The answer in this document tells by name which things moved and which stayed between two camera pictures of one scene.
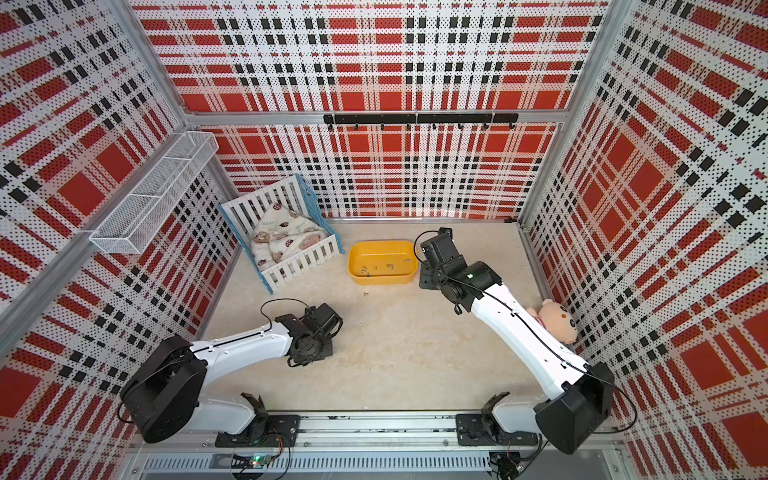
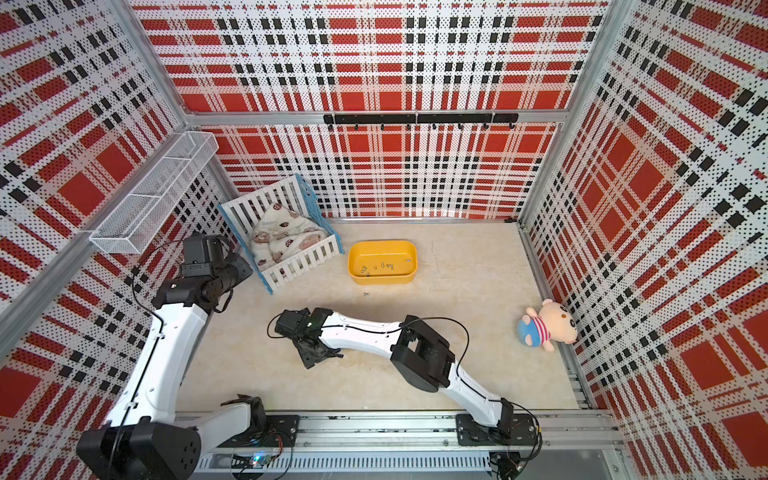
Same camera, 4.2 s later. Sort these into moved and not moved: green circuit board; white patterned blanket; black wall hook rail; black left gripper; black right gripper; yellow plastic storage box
Moved: black left gripper; black right gripper
Not moved: white patterned blanket; black wall hook rail; yellow plastic storage box; green circuit board
